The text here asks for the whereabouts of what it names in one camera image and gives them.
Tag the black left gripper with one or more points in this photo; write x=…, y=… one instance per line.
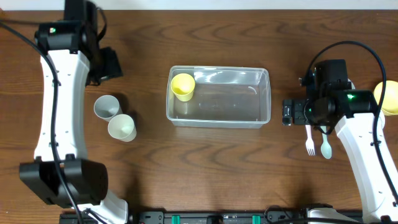
x=109, y=66

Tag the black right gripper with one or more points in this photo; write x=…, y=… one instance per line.
x=288, y=112

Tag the grey plastic cup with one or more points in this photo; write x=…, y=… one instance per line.
x=107, y=107

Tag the cream plastic cup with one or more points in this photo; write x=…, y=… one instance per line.
x=122, y=127

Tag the yellow plastic cup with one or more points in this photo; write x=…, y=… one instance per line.
x=183, y=86

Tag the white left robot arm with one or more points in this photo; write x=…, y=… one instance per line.
x=71, y=59

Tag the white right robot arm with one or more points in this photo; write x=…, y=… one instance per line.
x=359, y=127

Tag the clear plastic container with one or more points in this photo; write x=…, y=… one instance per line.
x=224, y=97

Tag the white plastic fork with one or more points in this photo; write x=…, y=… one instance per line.
x=309, y=143

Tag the mint green plastic spoon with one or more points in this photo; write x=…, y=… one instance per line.
x=326, y=149

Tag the yellow plastic bowl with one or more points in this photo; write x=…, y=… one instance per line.
x=390, y=102

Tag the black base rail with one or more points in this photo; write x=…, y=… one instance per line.
x=271, y=215

